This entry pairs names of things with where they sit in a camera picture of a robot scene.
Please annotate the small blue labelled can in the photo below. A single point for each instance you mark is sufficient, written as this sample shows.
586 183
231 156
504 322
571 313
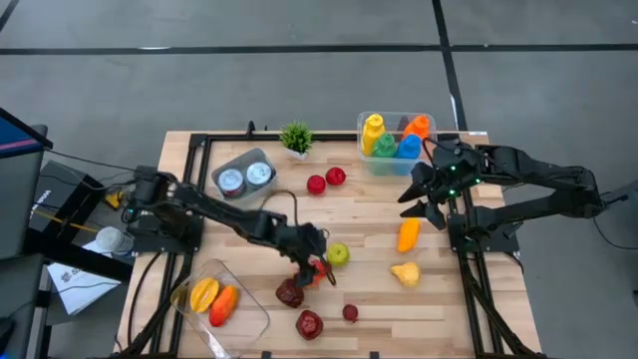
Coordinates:
231 182

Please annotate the yellow pear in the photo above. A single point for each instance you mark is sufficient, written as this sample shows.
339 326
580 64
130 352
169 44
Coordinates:
406 274

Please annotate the red orange mango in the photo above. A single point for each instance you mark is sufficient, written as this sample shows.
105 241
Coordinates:
224 305
319 273

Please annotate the orange yellow mango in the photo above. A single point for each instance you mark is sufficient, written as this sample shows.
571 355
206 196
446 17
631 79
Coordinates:
409 235

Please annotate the blue plastic bottle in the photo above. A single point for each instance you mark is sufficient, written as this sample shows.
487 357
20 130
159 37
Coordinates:
409 147

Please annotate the black side stand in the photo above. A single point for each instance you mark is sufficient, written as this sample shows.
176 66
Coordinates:
75 259

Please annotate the yellow power connector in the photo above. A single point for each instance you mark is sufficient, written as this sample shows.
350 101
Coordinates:
114 200

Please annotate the dark red wrinkled fruit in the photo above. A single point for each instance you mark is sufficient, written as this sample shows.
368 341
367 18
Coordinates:
309 325

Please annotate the green plastic bottle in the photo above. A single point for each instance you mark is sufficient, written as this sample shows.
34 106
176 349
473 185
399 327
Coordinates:
384 146

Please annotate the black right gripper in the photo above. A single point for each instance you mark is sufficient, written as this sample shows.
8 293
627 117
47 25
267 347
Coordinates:
456 172

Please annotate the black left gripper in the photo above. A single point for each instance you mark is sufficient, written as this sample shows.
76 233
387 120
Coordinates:
306 244

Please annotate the white printed carton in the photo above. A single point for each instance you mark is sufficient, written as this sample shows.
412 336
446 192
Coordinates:
75 291

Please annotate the green apple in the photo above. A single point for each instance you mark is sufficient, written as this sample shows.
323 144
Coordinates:
338 254

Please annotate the clear water bottle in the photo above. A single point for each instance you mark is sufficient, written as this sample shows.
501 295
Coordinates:
112 239

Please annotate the small dark red fruit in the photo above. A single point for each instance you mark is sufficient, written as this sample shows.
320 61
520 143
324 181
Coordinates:
350 312

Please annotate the yellow plastic bottle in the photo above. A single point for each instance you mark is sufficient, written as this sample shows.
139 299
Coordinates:
373 134

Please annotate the large silver tin can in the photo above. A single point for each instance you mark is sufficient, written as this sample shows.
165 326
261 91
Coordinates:
259 173

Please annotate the grey cabinet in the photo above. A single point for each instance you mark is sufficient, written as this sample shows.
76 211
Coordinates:
20 209

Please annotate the clear plastic tub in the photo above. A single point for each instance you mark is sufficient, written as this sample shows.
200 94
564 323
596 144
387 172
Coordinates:
361 165
249 329

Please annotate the black computer case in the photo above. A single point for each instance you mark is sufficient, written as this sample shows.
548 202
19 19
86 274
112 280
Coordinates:
57 180

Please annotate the monitor with blue screen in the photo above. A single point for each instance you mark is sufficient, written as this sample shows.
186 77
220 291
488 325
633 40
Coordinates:
20 134

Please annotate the small potted green plant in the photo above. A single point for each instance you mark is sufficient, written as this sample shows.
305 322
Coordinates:
296 137

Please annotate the grey plastic bin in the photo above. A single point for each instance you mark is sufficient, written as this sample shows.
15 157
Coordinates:
219 164

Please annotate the dark brown wrinkled fruit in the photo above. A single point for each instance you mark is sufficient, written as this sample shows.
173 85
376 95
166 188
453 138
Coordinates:
289 293

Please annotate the red apple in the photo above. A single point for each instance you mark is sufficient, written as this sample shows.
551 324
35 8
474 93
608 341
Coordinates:
316 184
335 176

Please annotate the orange plastic bottle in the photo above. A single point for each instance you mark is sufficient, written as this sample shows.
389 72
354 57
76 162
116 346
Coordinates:
417 127

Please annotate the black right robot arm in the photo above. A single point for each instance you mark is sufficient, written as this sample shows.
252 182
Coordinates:
538 164

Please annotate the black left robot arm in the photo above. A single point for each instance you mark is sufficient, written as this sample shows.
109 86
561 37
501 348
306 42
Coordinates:
214 207

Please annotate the grey furniture leg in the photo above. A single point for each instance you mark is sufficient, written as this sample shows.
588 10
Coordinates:
625 192

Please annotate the black aluminium frame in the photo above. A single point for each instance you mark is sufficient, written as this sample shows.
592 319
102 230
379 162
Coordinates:
334 136

